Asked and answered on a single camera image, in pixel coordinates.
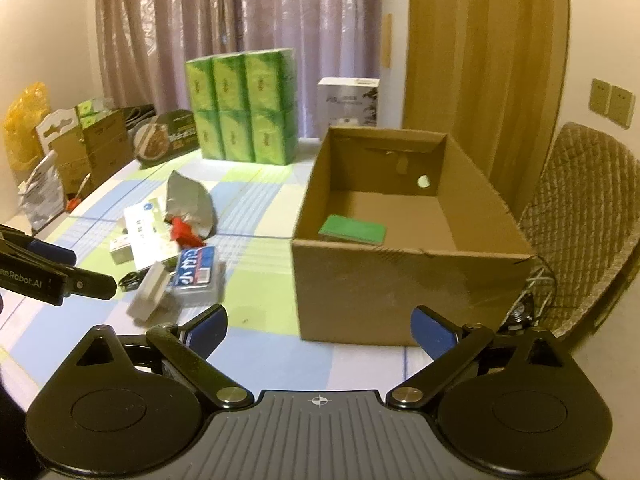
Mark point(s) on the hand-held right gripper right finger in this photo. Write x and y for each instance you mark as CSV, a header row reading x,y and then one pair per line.
x,y
429,332

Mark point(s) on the green flat packet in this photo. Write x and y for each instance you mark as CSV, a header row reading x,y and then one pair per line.
x,y
352,230

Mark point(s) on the silver foil packet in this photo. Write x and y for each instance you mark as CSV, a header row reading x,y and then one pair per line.
x,y
192,197

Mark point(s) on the cardboard box with white hanger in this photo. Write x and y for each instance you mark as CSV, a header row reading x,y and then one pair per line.
x,y
65,152

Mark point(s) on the yellow plastic bag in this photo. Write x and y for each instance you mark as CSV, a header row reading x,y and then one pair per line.
x,y
25,115

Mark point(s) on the desktop with plaid tablecloth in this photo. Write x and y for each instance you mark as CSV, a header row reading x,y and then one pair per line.
x,y
260,355

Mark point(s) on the small white medicine box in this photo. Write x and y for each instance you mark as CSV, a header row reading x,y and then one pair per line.
x,y
122,251

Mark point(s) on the pinkish grey curtain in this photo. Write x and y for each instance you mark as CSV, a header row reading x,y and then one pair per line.
x,y
240,15

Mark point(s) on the small brown cardboard box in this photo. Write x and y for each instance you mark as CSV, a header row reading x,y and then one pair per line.
x,y
107,147

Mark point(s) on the large white medicine box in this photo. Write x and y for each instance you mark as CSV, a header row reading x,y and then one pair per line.
x,y
150,237

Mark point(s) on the red plastic wrapper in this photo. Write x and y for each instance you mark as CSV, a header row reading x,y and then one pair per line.
x,y
184,232

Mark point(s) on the crumpled silver foil bag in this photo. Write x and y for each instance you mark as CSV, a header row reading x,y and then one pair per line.
x,y
42,195

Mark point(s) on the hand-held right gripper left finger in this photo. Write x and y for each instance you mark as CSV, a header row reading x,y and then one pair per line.
x,y
212,327

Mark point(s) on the black instant meal bowl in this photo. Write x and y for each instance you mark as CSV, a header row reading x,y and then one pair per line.
x,y
165,137

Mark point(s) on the white product box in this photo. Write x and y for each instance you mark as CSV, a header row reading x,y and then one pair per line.
x,y
348,100

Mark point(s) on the white rectangular block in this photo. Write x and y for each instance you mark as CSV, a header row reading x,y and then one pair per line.
x,y
147,292

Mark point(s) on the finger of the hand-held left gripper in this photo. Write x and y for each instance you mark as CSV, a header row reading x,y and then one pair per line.
x,y
50,252
92,282

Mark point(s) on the beige wall socket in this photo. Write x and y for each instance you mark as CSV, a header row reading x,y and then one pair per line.
x,y
622,106
599,96

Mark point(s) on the blue clear plastic case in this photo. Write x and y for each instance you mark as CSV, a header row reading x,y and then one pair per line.
x,y
196,275

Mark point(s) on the large brown cardboard box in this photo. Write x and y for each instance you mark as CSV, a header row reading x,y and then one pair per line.
x,y
400,290

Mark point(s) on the small green tissue pack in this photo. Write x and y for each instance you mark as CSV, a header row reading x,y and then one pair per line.
x,y
92,112

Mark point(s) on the bundle of green tissue packs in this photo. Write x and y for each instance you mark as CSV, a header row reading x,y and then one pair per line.
x,y
245,105

